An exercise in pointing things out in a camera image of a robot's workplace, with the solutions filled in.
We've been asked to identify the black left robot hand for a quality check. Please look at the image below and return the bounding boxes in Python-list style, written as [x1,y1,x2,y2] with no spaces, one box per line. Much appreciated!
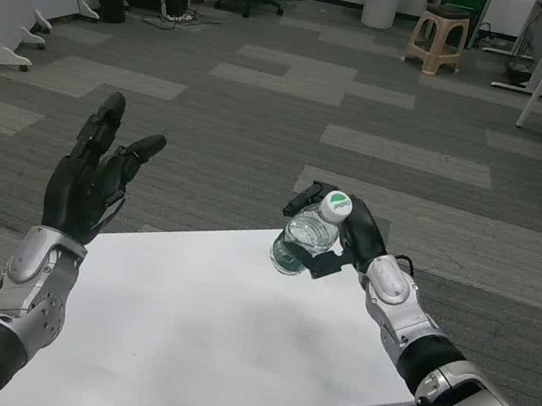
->
[38,84,173,256]

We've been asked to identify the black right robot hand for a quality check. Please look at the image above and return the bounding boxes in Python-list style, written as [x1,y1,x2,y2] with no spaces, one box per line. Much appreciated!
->
[273,176,398,291]

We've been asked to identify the clear water bottle white cap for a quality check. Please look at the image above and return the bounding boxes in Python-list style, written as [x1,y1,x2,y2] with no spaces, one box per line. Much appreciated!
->
[267,182,357,286]

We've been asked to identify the black trash bin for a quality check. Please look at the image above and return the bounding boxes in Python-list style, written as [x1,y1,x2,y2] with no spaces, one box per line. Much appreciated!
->
[90,0,130,27]

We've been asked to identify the white power strip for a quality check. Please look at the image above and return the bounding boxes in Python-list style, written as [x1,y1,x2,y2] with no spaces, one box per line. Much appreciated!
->
[163,8,197,26]

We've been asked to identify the beige plastic stool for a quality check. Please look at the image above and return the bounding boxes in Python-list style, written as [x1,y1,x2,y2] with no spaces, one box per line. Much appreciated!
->
[401,1,474,81]

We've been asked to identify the white round planter pot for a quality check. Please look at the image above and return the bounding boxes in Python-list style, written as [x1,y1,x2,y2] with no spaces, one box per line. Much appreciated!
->
[359,0,403,33]

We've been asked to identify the dark green computer case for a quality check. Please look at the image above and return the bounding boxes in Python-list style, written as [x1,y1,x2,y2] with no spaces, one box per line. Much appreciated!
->
[433,0,488,53]

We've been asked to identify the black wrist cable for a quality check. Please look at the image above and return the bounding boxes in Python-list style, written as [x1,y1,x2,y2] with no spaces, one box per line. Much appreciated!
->
[387,253,420,281]

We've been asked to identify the white desk frame with foot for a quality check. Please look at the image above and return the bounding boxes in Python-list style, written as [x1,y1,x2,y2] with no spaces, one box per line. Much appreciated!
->
[488,0,542,105]

